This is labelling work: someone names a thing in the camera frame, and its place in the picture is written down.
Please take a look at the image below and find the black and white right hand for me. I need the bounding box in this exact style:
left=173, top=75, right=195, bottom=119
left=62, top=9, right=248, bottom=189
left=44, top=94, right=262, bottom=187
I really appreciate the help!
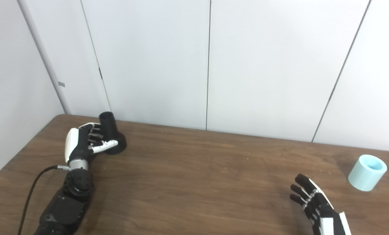
left=290, top=174, right=352, bottom=235

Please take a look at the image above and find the black and white left hand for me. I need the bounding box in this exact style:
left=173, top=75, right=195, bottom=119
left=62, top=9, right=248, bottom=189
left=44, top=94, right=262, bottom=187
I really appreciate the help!
left=65, top=123, right=119, bottom=164

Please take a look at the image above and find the black funnel-shaped nozzle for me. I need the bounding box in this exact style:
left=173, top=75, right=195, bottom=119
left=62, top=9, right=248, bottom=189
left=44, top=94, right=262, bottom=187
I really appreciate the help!
left=99, top=112, right=127, bottom=155

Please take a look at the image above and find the light-blue cylindrical hose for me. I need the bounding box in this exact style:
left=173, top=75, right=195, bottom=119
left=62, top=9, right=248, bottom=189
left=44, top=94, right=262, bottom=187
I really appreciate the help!
left=348, top=154, right=388, bottom=192

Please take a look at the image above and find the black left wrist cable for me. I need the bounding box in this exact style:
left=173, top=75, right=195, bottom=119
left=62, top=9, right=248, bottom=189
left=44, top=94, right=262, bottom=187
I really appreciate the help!
left=17, top=165, right=70, bottom=235

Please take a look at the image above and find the white wall corner post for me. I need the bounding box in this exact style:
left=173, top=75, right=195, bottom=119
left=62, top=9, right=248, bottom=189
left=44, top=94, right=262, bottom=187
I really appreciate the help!
left=17, top=0, right=71, bottom=115

